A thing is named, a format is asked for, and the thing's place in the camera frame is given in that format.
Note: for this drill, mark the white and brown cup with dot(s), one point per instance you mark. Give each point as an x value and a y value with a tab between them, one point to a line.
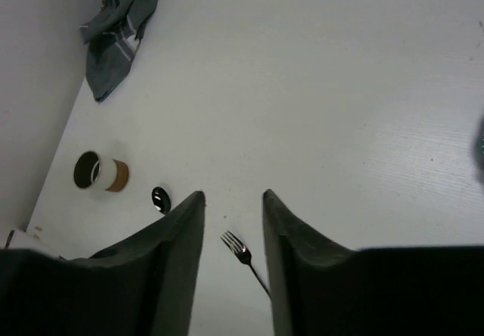
100	173

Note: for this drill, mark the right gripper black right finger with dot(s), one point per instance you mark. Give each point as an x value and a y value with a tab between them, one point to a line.
319	287

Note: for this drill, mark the dark metal spoon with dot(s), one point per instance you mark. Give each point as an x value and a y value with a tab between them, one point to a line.
161	200

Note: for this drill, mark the teal ceramic plate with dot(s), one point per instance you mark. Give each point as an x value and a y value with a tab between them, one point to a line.
477	151

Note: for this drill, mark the dark metal fork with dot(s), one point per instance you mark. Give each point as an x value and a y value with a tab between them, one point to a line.
243	254

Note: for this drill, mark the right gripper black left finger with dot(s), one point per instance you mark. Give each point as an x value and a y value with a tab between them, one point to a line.
143	285

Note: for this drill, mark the grey striped cloth placemat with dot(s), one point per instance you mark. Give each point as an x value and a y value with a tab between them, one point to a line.
113	37

